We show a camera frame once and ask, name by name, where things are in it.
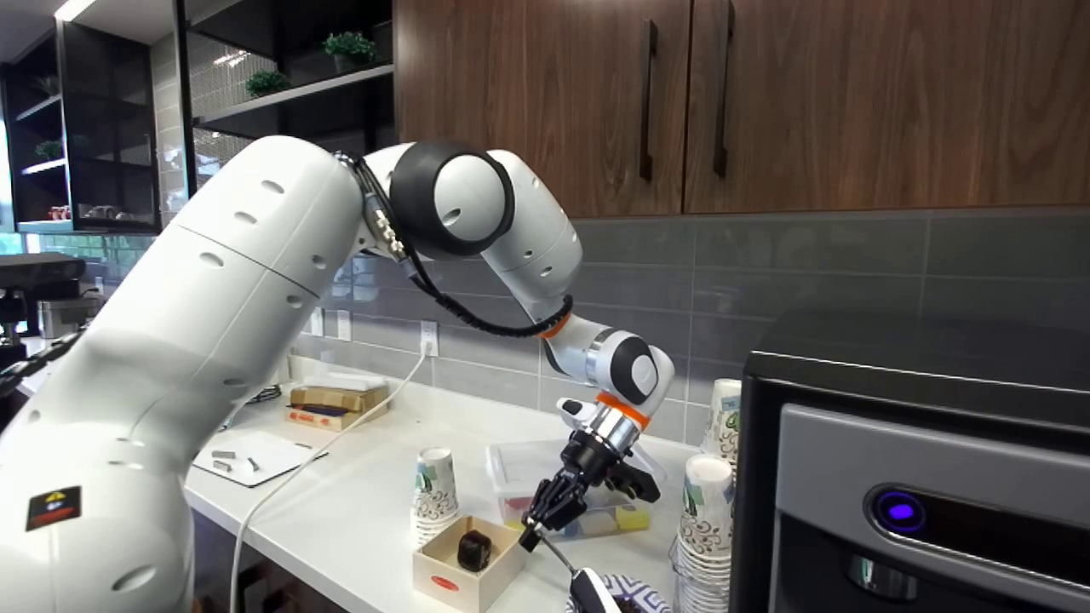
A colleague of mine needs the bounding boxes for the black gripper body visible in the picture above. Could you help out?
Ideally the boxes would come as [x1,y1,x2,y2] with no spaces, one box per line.
[556,436,628,497]

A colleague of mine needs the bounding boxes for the silver spatula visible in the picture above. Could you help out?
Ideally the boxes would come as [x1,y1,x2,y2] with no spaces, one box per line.
[533,523,628,613]

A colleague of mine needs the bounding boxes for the clear container white lid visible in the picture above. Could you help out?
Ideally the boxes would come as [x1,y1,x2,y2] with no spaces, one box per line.
[485,431,662,546]

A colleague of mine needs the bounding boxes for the yellow item inside container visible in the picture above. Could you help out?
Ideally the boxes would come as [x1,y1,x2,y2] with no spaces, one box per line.
[566,500,656,541]

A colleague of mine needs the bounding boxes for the small black object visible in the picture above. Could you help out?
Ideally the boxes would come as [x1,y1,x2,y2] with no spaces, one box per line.
[453,527,499,575]

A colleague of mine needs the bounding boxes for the squat printed paper cup stack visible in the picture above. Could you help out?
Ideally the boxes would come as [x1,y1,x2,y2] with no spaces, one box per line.
[410,444,463,550]

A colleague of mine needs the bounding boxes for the open wooden box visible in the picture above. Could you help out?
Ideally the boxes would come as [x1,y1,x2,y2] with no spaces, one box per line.
[410,514,533,613]

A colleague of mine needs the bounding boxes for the paper cup stack blue print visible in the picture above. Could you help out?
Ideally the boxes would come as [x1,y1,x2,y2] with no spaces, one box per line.
[671,453,743,613]

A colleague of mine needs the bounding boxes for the tall white paper cup stack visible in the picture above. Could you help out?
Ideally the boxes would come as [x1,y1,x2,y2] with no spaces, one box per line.
[702,373,748,470]

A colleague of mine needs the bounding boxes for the flat wooden block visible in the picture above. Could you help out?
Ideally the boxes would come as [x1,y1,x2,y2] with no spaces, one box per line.
[285,379,394,414]

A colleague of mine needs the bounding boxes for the flat wooden box red label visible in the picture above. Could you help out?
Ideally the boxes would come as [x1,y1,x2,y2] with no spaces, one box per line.
[281,402,383,436]

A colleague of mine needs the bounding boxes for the white sheet grey marks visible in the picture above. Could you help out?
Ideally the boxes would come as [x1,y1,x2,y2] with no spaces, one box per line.
[186,427,330,495]

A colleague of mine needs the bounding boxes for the black silver beverage machine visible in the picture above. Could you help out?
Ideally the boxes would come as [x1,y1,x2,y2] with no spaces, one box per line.
[728,347,1090,613]

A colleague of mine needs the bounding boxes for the wooden upper cabinet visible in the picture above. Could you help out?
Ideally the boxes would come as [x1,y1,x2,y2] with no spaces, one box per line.
[391,0,1090,222]

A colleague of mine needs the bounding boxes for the small green plant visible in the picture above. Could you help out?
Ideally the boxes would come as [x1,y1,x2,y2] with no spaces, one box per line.
[321,28,386,71]
[243,68,293,100]

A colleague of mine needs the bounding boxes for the black shelving unit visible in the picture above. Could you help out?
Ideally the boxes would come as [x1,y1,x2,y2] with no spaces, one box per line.
[2,17,164,238]

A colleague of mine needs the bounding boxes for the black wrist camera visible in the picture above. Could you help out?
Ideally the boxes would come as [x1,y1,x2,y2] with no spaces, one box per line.
[603,453,663,508]

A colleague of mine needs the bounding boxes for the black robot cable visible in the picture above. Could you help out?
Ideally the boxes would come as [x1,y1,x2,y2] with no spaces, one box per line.
[346,149,580,345]

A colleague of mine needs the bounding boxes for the white power cable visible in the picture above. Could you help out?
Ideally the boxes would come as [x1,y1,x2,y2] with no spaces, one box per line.
[226,334,444,613]

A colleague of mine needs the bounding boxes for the black cabinet handle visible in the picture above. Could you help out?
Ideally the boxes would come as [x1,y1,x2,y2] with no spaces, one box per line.
[637,17,663,187]
[707,0,738,184]

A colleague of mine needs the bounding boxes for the dark open wall shelf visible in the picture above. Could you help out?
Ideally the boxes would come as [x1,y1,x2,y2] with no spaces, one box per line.
[174,0,400,155]

